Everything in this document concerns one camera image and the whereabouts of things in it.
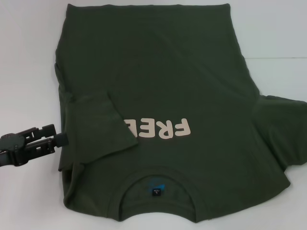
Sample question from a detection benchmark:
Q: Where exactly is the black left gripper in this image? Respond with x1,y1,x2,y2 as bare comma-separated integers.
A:
0,123,70,169

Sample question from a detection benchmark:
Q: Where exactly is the dark green FREE! t-shirt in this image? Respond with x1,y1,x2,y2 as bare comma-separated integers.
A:
54,2,307,220

